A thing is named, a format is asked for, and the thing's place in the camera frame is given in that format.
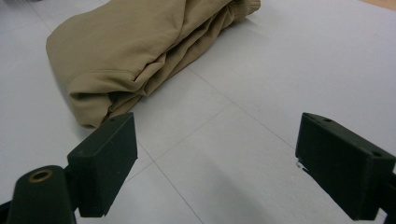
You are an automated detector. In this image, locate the tan fabric garment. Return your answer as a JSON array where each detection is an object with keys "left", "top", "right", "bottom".
[{"left": 46, "top": 0, "right": 262, "bottom": 129}]

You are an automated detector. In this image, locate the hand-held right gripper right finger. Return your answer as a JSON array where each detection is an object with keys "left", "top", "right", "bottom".
[{"left": 294, "top": 112, "right": 396, "bottom": 222}]

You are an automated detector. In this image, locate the wooden table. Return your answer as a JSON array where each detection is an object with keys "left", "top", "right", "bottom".
[{"left": 358, "top": 0, "right": 396, "bottom": 12}]

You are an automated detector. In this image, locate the white foam table mat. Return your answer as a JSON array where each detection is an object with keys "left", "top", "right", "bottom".
[{"left": 0, "top": 0, "right": 396, "bottom": 224}]

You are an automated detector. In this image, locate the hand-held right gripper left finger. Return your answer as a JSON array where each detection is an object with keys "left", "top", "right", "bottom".
[{"left": 66, "top": 112, "right": 138, "bottom": 218}]

